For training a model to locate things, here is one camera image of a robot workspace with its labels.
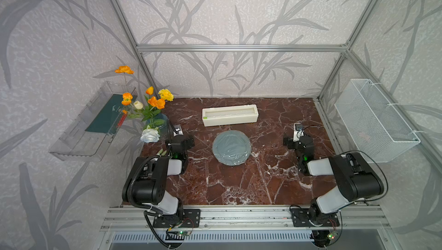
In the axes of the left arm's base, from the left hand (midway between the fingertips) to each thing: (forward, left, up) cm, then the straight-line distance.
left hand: (180, 134), depth 94 cm
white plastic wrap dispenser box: (+14, -29, 0) cm, 32 cm away
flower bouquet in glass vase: (-4, +7, +16) cm, 18 cm away
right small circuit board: (-45, -69, -4) cm, 83 cm away
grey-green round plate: (-4, -28, -8) cm, 30 cm away
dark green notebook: (-10, +22, +25) cm, 35 cm away
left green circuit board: (-44, -9, -6) cm, 45 cm away
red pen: (-9, +17, +24) cm, 31 cm away
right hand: (+1, -63, +2) cm, 63 cm away
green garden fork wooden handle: (-7, +11, -7) cm, 15 cm away
